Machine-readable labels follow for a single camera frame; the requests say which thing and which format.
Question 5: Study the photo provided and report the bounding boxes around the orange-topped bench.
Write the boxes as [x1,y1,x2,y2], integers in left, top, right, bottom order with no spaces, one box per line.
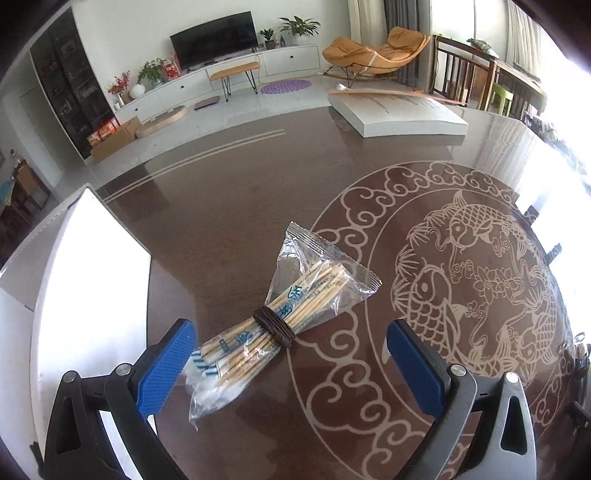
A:
[206,60,262,100]

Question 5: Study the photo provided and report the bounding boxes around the dark wooden chair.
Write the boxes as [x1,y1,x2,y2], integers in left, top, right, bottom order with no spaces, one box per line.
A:
[431,34,497,109]

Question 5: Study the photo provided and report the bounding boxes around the red flowers in vase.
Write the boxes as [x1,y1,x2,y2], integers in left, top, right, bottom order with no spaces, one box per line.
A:
[107,71,131,104]

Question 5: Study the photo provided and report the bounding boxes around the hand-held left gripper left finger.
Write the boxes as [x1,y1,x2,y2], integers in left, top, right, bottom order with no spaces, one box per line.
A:
[44,318,197,480]

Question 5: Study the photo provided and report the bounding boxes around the large leafy potted plant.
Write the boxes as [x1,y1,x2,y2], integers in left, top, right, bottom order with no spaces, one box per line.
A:
[278,15,321,46]

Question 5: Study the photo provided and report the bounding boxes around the beige round floor board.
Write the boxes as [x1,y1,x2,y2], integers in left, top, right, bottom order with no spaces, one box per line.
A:
[137,105,188,137]

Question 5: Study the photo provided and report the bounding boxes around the sheer window curtain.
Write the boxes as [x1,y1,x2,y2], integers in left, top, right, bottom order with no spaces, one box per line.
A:
[505,0,546,80]

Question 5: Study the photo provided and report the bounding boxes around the brown elastic hair tie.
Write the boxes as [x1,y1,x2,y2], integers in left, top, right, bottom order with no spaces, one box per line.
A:
[252,306,296,349]

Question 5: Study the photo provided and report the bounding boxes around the dark glass display cabinet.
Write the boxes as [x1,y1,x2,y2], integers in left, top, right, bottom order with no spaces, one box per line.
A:
[30,7,122,160]

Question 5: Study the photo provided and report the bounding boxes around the wooden side desk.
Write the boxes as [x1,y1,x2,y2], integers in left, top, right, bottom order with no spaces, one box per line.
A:
[480,55,548,121]

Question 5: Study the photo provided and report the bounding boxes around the flat white box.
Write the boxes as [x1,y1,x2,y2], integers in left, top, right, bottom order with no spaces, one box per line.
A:
[329,92,469,138]

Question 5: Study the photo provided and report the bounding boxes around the cream curtain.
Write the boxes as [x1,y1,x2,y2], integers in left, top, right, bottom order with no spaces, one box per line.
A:
[346,0,365,42]

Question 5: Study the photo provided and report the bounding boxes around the bushy potted plant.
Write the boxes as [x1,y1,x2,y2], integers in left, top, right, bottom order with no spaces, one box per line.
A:
[137,58,167,89]

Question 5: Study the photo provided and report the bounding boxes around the purple round floor mat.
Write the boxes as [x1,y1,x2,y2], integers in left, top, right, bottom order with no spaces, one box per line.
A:
[260,78,312,95]

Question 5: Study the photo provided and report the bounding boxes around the black television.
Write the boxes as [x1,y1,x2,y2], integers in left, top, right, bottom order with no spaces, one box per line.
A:
[170,10,258,70]

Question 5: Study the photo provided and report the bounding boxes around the white television cabinet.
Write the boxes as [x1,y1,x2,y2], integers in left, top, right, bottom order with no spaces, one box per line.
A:
[113,44,320,123]

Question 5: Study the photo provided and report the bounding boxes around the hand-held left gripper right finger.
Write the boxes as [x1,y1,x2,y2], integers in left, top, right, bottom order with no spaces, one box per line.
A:
[386,318,539,480]

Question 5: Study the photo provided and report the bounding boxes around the orange rocking chair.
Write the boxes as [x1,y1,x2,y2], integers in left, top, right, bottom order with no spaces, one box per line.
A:
[321,26,431,86]

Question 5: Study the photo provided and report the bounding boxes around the green plastic stool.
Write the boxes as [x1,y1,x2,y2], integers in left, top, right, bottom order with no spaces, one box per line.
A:
[490,83,514,114]

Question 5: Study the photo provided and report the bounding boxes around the grey curtain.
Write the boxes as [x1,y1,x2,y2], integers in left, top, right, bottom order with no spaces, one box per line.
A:
[383,0,420,88]

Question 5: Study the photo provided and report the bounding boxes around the bundle of bagged chopsticks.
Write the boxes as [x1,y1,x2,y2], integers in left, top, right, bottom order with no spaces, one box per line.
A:
[187,220,383,423]

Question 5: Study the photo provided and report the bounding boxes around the brown cardboard box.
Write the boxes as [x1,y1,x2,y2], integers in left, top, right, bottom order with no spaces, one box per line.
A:
[88,116,141,162]

